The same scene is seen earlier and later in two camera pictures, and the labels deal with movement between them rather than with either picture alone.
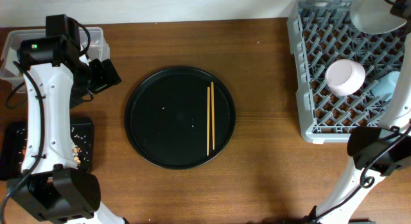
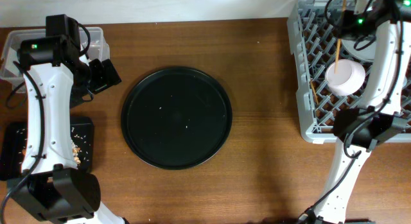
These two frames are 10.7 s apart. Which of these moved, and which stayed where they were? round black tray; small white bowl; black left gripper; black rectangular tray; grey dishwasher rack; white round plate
Moved: white round plate
Stayed: black left gripper; small white bowl; grey dishwasher rack; black rectangular tray; round black tray
